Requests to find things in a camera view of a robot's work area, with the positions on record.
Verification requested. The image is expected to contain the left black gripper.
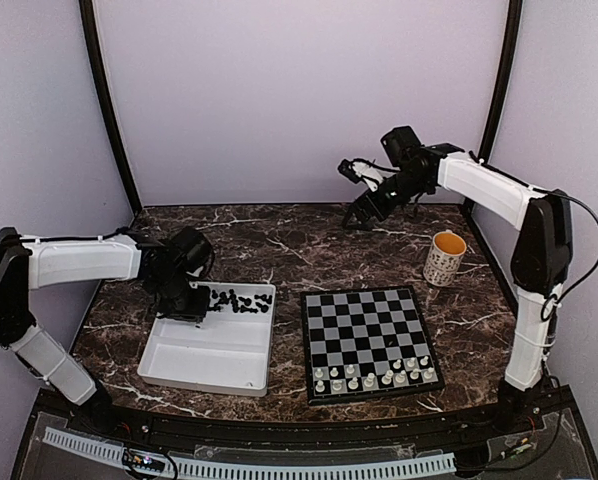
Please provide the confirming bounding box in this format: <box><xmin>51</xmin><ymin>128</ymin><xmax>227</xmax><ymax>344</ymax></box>
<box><xmin>150</xmin><ymin>271</ymin><xmax>211</xmax><ymax>322</ymax></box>

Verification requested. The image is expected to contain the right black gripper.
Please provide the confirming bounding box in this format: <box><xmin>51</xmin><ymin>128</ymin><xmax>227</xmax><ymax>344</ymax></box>
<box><xmin>341</xmin><ymin>169</ymin><xmax>430</xmax><ymax>231</ymax></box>

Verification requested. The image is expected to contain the white bishop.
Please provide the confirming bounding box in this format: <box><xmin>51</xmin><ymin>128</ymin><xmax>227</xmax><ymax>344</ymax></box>
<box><xmin>381</xmin><ymin>370</ymin><xmax>394</xmax><ymax>385</ymax></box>
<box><xmin>393</xmin><ymin>371</ymin><xmax>407</xmax><ymax>386</ymax></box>

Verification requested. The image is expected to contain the white chess queen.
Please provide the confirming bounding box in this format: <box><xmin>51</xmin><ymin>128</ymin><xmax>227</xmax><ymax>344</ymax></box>
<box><xmin>363</xmin><ymin>373</ymin><xmax>377</xmax><ymax>391</ymax></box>

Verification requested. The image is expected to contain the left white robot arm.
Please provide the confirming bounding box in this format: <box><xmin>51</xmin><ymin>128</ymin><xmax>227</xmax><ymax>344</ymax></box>
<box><xmin>0</xmin><ymin>227</ymin><xmax>215</xmax><ymax>436</ymax></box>

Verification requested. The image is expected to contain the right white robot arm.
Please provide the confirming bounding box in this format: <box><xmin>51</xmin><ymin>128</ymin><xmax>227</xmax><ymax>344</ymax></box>
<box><xmin>338</xmin><ymin>143</ymin><xmax>573</xmax><ymax>392</ymax></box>

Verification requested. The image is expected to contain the white plastic compartment tray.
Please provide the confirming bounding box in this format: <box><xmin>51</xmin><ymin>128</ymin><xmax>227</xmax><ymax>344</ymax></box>
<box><xmin>137</xmin><ymin>282</ymin><xmax>276</xmax><ymax>397</ymax></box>

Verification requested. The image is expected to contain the white mug orange inside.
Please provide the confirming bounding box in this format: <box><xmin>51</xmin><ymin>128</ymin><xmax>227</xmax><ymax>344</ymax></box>
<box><xmin>423</xmin><ymin>230</ymin><xmax>467</xmax><ymax>287</ymax></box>

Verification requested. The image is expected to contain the black and grey chessboard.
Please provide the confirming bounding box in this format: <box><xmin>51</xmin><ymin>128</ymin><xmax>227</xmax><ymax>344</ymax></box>
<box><xmin>300</xmin><ymin>285</ymin><xmax>445</xmax><ymax>406</ymax></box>

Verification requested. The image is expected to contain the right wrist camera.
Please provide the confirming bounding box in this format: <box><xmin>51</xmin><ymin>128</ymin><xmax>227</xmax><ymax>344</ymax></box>
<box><xmin>380</xmin><ymin>126</ymin><xmax>422</xmax><ymax>167</ymax></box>

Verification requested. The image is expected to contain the black front rail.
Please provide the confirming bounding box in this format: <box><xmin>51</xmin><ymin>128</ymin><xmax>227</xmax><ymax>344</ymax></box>
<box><xmin>70</xmin><ymin>405</ymin><xmax>504</xmax><ymax>449</ymax></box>

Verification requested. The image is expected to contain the white slotted cable duct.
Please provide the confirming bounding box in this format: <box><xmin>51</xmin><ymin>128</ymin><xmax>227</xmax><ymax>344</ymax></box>
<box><xmin>42</xmin><ymin>427</ymin><xmax>456</xmax><ymax>479</ymax></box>

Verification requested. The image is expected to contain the right black frame post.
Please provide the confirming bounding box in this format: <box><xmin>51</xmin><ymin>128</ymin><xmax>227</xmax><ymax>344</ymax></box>
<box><xmin>478</xmin><ymin>0</ymin><xmax>523</xmax><ymax>163</ymax></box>

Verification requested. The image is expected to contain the black frame post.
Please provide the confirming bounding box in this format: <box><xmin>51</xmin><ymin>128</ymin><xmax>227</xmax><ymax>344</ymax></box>
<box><xmin>78</xmin><ymin>0</ymin><xmax>143</xmax><ymax>216</ymax></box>
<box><xmin>478</xmin><ymin>0</ymin><xmax>523</xmax><ymax>163</ymax></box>

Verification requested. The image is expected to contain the left black frame post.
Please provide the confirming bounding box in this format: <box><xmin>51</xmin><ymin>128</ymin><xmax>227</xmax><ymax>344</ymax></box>
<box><xmin>78</xmin><ymin>0</ymin><xmax>143</xmax><ymax>216</ymax></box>

